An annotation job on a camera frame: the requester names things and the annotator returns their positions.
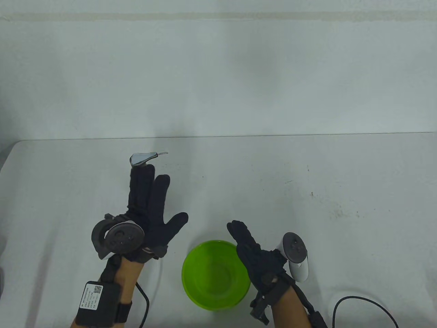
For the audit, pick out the person's right hand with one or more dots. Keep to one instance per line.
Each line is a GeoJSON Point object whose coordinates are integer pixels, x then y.
{"type": "Point", "coordinates": [263, 266]}

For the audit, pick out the person's left hand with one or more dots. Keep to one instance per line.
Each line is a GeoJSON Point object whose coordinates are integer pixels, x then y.
{"type": "Point", "coordinates": [153, 222]}

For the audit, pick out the green plastic bowl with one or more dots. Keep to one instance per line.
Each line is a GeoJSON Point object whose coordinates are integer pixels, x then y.
{"type": "Point", "coordinates": [211, 273]}

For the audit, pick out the dark sauce pump bottle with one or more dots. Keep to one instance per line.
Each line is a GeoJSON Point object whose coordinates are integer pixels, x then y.
{"type": "Point", "coordinates": [140, 159]}

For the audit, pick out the person's left forearm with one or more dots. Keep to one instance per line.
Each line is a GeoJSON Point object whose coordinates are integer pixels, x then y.
{"type": "Point", "coordinates": [131, 276]}

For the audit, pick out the plain black forearm box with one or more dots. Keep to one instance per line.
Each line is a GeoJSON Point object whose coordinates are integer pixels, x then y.
{"type": "Point", "coordinates": [319, 321]}

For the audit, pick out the person's right forearm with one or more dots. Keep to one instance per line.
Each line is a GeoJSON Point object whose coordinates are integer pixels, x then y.
{"type": "Point", "coordinates": [290, 311]}

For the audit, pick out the white and black left controller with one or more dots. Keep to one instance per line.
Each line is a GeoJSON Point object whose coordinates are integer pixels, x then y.
{"type": "Point", "coordinates": [123, 237]}

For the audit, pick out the white and black controller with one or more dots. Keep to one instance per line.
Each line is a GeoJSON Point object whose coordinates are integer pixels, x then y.
{"type": "Point", "coordinates": [300, 270]}
{"type": "Point", "coordinates": [123, 237]}

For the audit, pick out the white and black right controller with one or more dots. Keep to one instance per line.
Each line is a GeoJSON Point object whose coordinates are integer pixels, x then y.
{"type": "Point", "coordinates": [300, 270]}

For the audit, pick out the black box with white label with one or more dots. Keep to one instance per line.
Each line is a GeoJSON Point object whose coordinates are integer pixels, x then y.
{"type": "Point", "coordinates": [102, 307]}

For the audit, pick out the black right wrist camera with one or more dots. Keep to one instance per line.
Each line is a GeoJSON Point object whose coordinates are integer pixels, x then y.
{"type": "Point", "coordinates": [259, 309]}

